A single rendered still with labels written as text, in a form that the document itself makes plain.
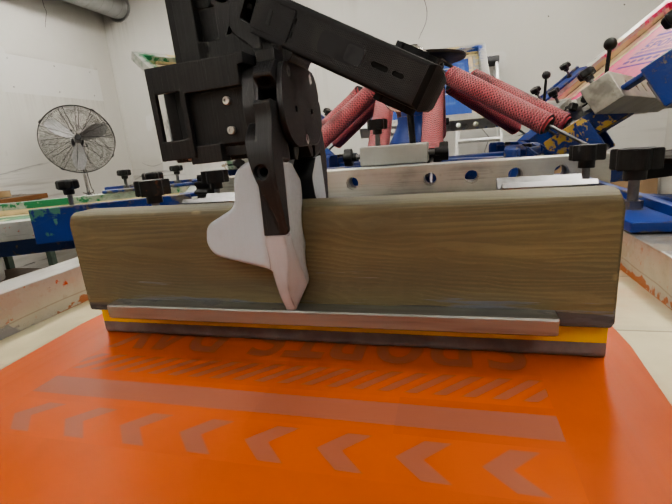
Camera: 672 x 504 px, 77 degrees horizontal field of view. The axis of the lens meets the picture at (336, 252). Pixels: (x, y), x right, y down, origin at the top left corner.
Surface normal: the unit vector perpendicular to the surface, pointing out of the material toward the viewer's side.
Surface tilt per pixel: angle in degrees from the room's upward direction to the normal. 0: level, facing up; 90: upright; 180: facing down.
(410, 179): 90
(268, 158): 84
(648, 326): 0
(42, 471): 0
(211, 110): 90
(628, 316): 0
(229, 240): 83
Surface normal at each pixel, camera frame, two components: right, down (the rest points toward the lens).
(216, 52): -0.25, 0.26
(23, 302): 0.97, -0.01
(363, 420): -0.07, -0.97
